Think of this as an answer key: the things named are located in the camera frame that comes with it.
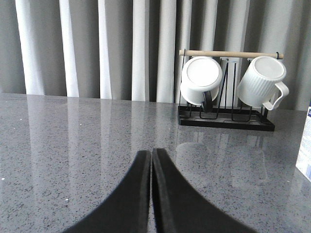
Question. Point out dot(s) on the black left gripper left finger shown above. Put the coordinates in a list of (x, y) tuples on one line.
[(126, 209)]

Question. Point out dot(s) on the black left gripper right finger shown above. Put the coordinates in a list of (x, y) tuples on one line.
[(179, 208)]

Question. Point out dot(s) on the blue Pascual milk carton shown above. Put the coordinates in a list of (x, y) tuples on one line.
[(303, 163)]

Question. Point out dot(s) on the black metal mug rack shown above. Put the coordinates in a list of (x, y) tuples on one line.
[(228, 110)]

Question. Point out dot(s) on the white smiley mug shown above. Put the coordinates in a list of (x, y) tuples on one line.
[(201, 77)]

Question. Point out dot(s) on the white ribbed mug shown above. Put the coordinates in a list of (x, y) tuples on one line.
[(261, 85)]

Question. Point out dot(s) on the grey curtain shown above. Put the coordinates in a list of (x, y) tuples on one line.
[(128, 49)]

